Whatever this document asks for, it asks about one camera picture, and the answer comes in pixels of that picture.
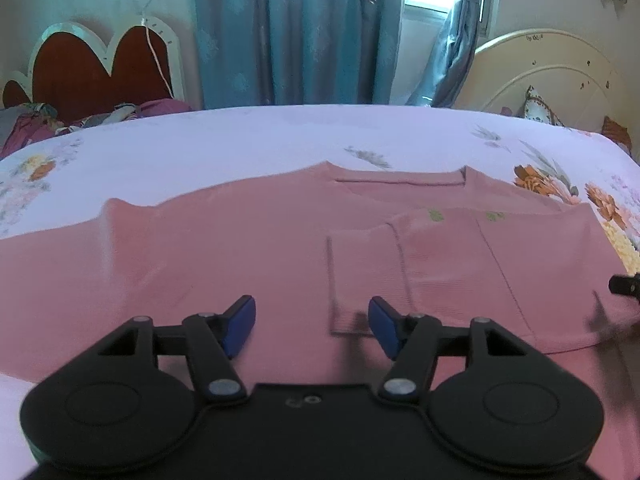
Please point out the floral pillow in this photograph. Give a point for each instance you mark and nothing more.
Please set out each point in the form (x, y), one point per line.
(542, 107)

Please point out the cream round headboard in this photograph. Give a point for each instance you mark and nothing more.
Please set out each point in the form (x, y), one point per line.
(560, 75)

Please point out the red heart-shaped headboard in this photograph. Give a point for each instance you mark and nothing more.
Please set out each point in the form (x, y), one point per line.
(85, 70)

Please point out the orange patterned pillow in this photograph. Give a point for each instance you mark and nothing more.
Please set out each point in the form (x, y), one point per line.
(617, 132)

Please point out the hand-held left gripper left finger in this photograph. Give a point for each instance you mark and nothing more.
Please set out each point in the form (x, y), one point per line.
(240, 324)

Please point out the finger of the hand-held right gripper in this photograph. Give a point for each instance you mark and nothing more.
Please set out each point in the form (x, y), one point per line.
(622, 285)

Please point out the floral bed sheet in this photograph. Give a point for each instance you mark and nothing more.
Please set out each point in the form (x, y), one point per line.
(240, 145)

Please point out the blue patterned curtain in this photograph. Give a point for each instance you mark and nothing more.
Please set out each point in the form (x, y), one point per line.
(295, 30)

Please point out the tied blue curtain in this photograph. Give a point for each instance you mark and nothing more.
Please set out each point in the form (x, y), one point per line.
(457, 55)

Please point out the pile of clothes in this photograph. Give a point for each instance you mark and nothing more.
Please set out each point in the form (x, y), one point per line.
(45, 120)

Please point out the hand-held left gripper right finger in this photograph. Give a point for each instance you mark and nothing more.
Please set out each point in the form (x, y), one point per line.
(382, 324)

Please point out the pink ribbed shirt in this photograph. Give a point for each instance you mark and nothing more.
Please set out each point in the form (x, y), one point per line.
(260, 250)

